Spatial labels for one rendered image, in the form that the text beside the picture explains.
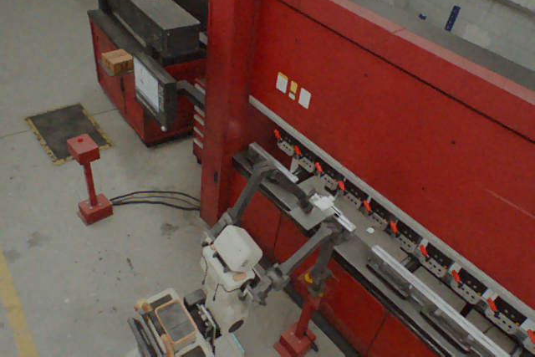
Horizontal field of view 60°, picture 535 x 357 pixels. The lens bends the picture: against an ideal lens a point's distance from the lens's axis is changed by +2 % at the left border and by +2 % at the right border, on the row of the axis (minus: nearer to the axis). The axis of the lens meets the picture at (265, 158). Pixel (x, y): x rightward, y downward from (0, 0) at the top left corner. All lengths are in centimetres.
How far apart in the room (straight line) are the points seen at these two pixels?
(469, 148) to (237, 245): 118
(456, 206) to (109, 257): 271
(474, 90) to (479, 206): 57
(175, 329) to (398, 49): 180
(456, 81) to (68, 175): 362
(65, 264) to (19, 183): 107
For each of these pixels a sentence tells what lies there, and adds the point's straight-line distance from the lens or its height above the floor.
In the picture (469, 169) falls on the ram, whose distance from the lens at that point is 236.
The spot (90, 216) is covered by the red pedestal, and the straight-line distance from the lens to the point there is 424.
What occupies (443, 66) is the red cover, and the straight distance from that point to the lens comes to 223.
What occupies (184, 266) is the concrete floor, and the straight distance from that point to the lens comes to 393.
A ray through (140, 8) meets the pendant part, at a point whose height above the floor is 195.
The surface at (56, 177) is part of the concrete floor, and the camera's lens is 477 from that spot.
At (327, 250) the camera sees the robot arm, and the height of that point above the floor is 128.
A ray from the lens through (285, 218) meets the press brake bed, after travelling 333.
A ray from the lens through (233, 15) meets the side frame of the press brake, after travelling 288.
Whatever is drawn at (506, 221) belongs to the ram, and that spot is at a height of 174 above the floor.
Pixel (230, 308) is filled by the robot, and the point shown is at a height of 90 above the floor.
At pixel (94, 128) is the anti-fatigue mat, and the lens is 526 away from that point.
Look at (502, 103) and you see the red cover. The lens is 216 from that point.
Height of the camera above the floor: 319
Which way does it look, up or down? 40 degrees down
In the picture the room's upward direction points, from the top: 9 degrees clockwise
